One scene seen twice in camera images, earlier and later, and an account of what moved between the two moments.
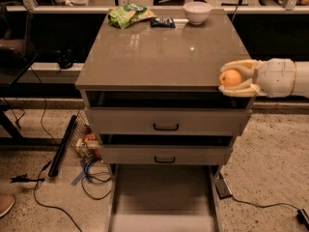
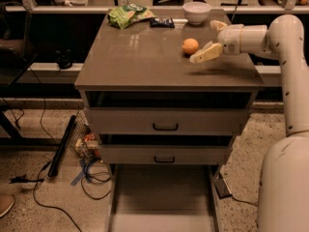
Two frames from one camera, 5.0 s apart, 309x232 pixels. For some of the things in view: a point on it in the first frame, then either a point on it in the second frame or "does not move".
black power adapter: (222, 188) does not move
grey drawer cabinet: (153, 96) does not move
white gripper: (276, 77) -> (230, 39)
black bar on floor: (55, 165) does not move
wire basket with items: (84, 138) does not move
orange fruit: (231, 78) -> (190, 45)
